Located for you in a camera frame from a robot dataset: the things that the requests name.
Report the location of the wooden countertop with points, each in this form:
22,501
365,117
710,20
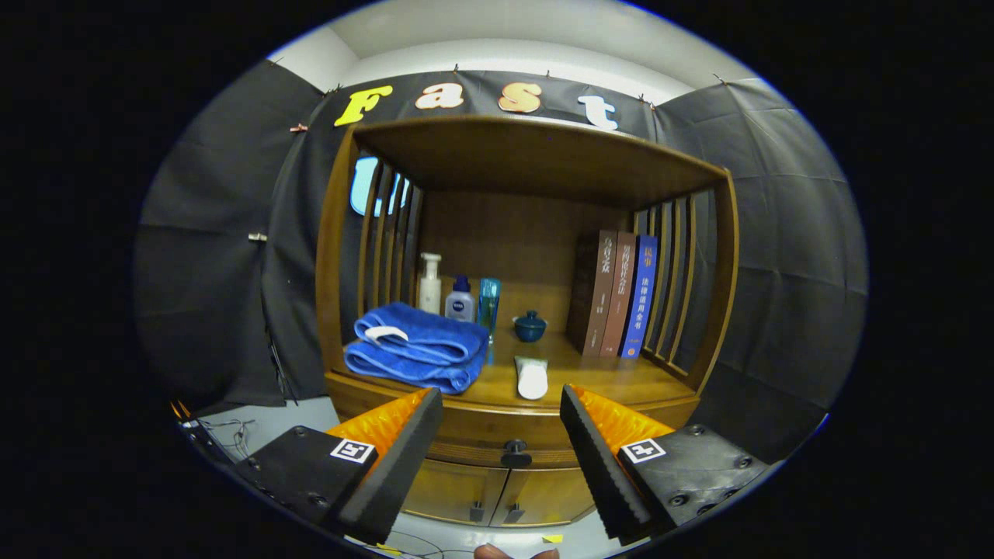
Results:
606,376

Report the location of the reddish brown book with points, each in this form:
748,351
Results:
619,295

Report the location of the blue lidded teacup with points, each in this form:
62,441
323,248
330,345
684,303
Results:
530,328

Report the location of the clear blue bottle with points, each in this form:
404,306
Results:
489,307

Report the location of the white pump bottle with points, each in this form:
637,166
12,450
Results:
430,295

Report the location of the wooden cabinet door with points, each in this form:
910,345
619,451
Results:
547,497
450,493

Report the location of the wooden cabinet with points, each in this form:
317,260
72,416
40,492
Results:
505,233

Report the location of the dark brown book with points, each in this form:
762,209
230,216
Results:
598,295

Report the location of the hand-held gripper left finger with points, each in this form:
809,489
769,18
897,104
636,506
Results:
404,466

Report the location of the white bottle with blue cap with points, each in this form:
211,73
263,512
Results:
460,307

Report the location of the blue book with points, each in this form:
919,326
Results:
638,303

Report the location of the white and green tube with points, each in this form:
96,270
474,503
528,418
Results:
532,380

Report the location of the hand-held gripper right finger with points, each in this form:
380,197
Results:
598,466

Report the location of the folded blue towel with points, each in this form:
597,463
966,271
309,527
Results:
419,349

